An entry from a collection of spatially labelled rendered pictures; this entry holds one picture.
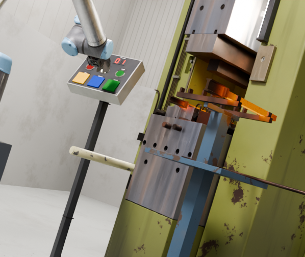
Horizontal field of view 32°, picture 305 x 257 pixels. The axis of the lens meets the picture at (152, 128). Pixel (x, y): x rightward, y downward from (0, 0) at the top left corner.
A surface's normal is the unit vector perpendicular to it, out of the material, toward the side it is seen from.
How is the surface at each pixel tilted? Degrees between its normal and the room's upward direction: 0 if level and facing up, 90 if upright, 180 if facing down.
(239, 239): 90
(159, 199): 90
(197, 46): 90
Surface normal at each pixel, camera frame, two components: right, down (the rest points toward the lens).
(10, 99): 0.90, 0.26
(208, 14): -0.74, -0.27
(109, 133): -0.32, -0.16
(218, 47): 0.60, 0.14
